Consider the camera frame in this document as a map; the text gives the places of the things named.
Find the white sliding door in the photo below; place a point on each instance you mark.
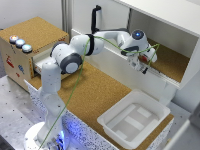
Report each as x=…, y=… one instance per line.
x=113, y=13

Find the red button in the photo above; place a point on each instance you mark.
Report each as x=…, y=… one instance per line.
x=13, y=39

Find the wooden drawer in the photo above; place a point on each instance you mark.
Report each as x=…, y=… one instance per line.
x=40, y=64

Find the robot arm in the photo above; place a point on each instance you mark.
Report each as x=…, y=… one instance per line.
x=50, y=100

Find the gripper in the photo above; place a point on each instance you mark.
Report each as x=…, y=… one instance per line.
x=136, y=60

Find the white cabinet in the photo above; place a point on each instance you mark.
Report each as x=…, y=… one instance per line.
x=173, y=20

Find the green button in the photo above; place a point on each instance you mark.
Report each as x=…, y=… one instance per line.
x=27, y=48

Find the white plastic box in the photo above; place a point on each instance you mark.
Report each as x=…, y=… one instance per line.
x=133, y=120

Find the blue button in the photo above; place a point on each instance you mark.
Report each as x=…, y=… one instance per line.
x=20, y=42

